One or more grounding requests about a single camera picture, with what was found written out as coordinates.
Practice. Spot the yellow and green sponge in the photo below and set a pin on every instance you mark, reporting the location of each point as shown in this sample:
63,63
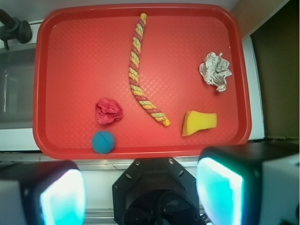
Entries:
195,121

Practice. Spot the crumpled red paper ball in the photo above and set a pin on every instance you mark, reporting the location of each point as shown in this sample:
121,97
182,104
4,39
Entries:
107,111

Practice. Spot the crumpled white paper ball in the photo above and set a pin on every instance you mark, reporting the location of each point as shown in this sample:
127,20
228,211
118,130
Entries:
215,70

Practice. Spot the grey plastic sink basin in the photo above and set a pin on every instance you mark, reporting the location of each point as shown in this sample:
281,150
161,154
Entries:
16,86

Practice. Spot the grey sink faucet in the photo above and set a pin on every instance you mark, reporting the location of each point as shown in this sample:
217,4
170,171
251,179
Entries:
13,28

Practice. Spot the blue knitted ball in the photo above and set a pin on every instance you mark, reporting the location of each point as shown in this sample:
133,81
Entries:
103,142

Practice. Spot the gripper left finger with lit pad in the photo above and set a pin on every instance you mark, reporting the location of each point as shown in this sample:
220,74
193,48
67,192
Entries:
42,193

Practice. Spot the multicolour twisted rope toy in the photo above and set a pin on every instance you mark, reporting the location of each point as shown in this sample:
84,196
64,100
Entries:
133,74

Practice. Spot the red plastic tray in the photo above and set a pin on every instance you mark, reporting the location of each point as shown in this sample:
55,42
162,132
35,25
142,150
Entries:
83,53

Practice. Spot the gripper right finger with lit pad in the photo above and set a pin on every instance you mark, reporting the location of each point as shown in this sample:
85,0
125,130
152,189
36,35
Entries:
257,183

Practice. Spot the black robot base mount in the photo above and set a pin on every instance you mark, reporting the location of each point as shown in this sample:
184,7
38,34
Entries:
156,191

